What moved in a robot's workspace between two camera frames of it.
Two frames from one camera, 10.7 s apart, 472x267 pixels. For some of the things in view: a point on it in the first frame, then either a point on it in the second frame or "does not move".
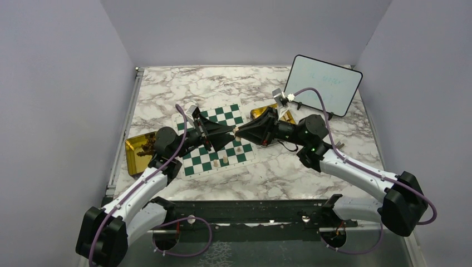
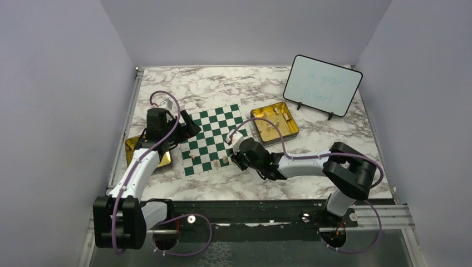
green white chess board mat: (235, 153) does not move
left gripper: (217, 138) to (193, 127)
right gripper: (261, 130) to (235, 157)
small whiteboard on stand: (338, 84) does not move
